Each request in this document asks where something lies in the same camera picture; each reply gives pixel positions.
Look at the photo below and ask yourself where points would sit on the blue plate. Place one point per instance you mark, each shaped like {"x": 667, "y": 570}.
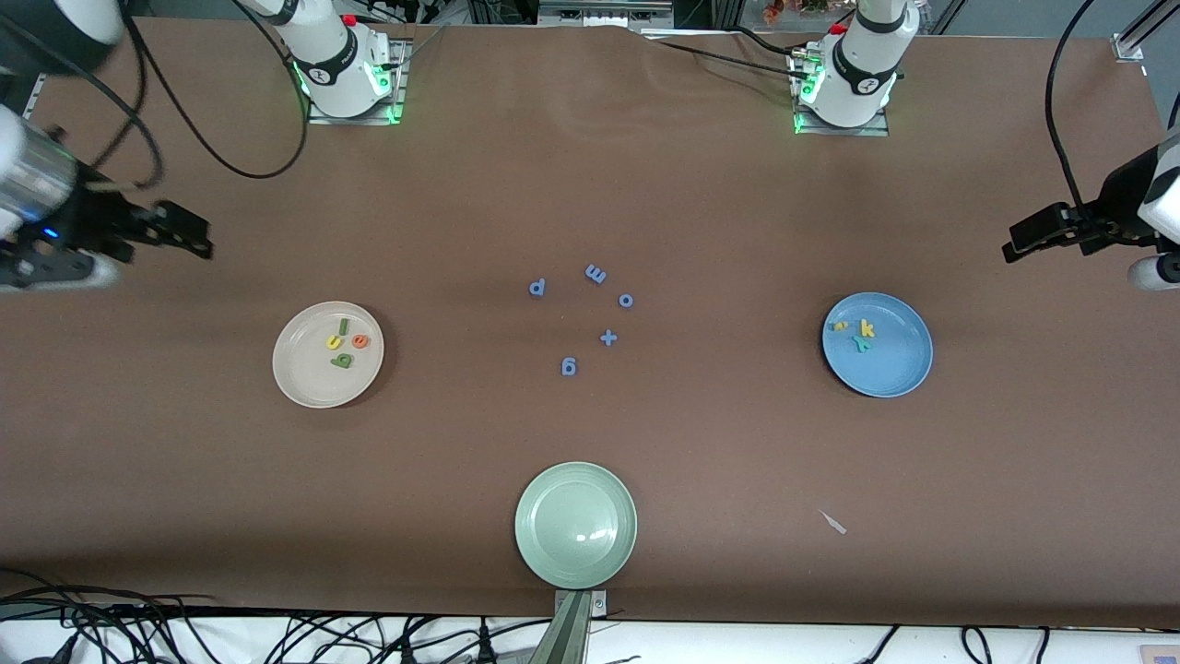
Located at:
{"x": 890, "y": 369}

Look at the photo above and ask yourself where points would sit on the aluminium frame rail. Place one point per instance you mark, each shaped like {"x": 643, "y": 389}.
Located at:
{"x": 35, "y": 92}
{"x": 1152, "y": 17}

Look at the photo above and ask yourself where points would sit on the aluminium frame corner bracket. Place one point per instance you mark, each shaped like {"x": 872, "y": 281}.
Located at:
{"x": 1126, "y": 46}

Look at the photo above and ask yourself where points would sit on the beige brown plate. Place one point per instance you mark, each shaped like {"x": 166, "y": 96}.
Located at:
{"x": 313, "y": 378}

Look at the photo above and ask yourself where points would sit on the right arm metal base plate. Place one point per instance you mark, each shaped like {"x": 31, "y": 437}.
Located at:
{"x": 323, "y": 119}

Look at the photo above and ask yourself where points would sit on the small white tape scrap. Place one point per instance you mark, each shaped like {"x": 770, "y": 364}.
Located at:
{"x": 833, "y": 523}

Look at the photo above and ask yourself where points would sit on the grey metal background box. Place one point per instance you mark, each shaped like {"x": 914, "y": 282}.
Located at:
{"x": 604, "y": 11}

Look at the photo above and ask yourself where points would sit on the grey metal camera mount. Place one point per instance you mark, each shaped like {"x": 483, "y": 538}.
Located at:
{"x": 572, "y": 636}

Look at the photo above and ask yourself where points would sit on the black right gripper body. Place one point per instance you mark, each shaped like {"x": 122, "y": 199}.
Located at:
{"x": 90, "y": 221}

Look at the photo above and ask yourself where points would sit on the pale green plate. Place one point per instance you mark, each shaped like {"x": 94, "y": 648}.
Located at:
{"x": 576, "y": 526}

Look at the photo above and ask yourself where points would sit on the brown table cover sheet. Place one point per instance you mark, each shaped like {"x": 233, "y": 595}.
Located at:
{"x": 184, "y": 461}

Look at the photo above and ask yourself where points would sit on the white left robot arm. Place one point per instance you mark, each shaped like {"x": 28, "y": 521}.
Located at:
{"x": 857, "y": 83}

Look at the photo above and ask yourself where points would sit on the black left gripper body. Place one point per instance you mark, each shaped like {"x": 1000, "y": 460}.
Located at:
{"x": 1119, "y": 205}

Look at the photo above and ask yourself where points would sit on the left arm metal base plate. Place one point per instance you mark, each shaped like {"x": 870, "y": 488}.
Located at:
{"x": 876, "y": 131}

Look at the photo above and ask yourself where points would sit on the orange background objects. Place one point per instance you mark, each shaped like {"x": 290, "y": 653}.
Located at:
{"x": 776, "y": 7}

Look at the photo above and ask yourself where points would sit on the blue foam letter m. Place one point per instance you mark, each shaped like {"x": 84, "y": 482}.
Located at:
{"x": 595, "y": 274}

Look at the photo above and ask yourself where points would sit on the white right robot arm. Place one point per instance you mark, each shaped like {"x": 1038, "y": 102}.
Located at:
{"x": 336, "y": 65}

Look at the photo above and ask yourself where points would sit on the tan box corner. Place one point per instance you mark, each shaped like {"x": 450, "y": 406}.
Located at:
{"x": 1162, "y": 657}

